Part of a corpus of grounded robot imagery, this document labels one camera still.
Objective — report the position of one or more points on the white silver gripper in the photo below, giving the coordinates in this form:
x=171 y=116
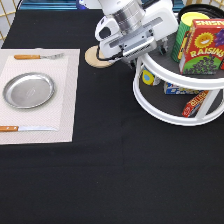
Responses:
x=130 y=29

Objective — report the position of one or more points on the white two-tier lazy Susan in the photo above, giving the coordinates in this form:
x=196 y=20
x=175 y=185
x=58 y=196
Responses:
x=168 y=108

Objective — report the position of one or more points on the black plastic bowl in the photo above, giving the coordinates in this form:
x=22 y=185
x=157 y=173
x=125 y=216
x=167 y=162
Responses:
x=209 y=10

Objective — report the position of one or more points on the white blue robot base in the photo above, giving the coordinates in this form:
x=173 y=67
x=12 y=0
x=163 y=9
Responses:
x=90 y=4

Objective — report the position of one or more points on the silver metal plate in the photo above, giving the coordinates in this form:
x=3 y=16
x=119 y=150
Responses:
x=29 y=90

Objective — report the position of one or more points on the yellow blue tin can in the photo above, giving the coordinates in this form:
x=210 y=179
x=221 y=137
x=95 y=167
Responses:
x=149 y=78

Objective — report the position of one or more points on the yellow green striped canister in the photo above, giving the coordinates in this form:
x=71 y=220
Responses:
x=182 y=33

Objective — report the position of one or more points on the red raisins box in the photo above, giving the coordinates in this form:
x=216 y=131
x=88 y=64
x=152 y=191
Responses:
x=204 y=49

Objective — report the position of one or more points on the round wooden coaster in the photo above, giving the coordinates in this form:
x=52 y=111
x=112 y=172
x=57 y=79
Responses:
x=91 y=59

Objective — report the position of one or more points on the red orange lower box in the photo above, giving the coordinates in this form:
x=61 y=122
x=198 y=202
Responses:
x=194 y=104

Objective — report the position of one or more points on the beige woven placemat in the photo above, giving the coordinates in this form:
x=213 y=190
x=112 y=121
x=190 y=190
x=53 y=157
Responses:
x=58 y=112

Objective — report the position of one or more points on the wooden handled fork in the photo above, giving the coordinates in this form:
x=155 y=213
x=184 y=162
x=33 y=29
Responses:
x=27 y=57

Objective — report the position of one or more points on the wooden handled knife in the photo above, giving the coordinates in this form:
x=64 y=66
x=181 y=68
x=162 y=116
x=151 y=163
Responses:
x=25 y=128

